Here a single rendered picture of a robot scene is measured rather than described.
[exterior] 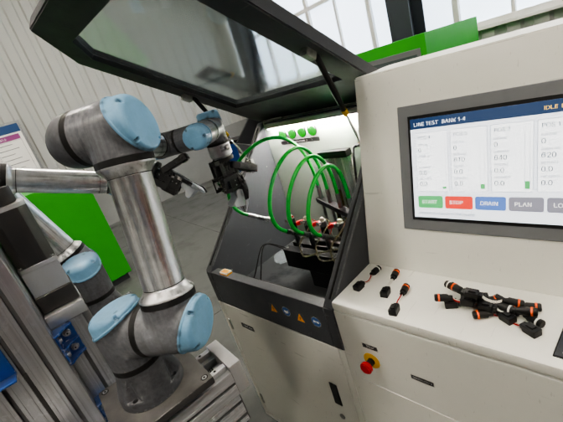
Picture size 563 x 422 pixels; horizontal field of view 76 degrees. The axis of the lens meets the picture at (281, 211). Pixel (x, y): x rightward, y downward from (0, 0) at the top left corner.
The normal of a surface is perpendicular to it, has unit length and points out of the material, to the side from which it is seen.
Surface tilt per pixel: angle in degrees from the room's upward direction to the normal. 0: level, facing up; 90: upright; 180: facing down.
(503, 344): 0
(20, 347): 90
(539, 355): 0
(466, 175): 76
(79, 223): 90
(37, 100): 90
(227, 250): 90
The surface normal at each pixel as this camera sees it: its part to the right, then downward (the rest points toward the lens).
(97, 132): -0.22, 0.21
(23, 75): 0.60, 0.11
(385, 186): -0.71, 0.21
